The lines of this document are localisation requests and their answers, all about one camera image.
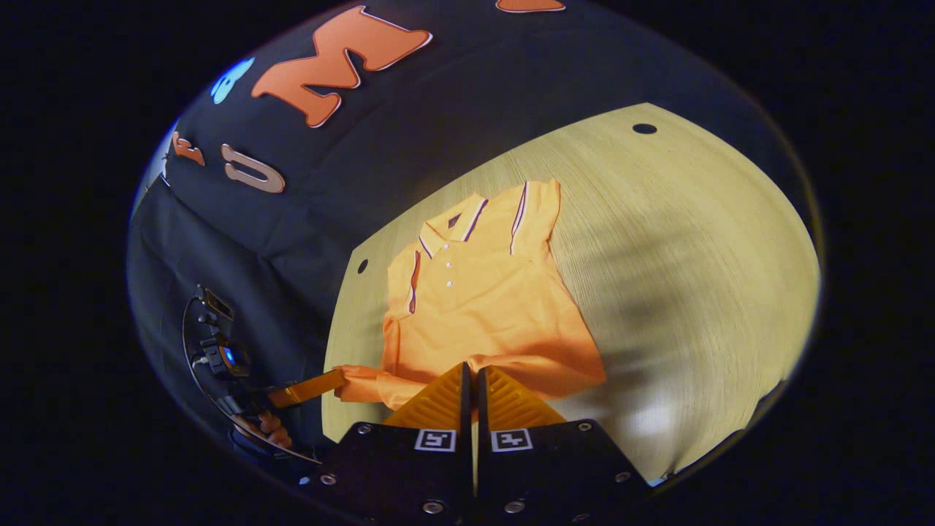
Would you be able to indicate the black backdrop cloth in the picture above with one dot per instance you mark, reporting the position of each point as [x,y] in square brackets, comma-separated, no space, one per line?
[438,109]

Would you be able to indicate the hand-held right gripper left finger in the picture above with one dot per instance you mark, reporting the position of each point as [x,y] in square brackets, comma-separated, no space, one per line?
[409,467]

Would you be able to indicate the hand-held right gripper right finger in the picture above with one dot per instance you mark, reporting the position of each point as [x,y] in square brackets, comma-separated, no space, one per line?
[555,467]

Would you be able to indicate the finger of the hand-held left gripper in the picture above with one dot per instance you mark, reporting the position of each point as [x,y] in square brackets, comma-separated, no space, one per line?
[307,389]

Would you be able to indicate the orange T-shirt with collar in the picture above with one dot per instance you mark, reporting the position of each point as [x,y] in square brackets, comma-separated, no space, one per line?
[482,307]

